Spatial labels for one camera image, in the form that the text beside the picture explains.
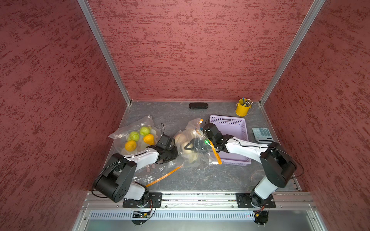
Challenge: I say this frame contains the clear zip-top bag orange seal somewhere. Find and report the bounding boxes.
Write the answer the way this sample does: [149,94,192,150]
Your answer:
[175,118,222,167]

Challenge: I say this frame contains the beige pear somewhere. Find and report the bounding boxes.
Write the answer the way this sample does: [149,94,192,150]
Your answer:
[185,152,198,163]

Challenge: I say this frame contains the clear bag with green fruit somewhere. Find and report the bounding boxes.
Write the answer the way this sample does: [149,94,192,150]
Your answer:
[108,116,183,188]

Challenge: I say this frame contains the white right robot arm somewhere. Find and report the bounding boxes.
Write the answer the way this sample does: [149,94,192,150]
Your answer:
[177,123,297,208]

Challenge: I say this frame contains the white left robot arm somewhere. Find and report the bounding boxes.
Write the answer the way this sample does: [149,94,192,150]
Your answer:
[92,145,178,205]

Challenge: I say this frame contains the orange fruit in left bag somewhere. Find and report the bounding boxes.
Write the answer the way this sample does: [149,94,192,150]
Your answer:
[143,134,156,146]

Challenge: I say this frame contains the green pear in bag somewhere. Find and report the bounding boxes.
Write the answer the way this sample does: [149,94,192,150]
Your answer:
[139,126,151,137]

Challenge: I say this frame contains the lilac perforated plastic basket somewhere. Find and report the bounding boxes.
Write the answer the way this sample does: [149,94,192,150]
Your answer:
[209,115,251,166]

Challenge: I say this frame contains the black glasses case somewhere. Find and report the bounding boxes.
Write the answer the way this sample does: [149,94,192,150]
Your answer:
[189,102,209,110]

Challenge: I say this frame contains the yellow pen cup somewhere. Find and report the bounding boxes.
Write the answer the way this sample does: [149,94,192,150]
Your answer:
[236,99,251,117]

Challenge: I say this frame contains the grey desk calculator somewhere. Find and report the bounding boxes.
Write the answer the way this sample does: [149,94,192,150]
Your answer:
[252,128,274,144]

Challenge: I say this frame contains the pens in cup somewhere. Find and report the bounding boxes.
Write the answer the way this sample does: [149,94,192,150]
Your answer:
[241,98,253,107]

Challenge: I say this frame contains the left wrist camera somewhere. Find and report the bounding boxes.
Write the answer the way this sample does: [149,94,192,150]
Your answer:
[156,134,175,150]

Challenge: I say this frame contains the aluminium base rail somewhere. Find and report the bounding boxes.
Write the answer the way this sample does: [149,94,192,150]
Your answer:
[73,191,327,231]

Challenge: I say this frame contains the aluminium corner post left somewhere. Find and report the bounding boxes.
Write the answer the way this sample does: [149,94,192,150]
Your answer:
[78,0,132,106]

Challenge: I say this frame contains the aluminium corner post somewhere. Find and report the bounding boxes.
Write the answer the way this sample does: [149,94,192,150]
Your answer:
[259,0,326,107]
[78,0,132,106]

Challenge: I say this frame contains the aluminium corner post right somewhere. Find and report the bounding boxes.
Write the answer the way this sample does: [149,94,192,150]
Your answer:
[259,0,326,107]

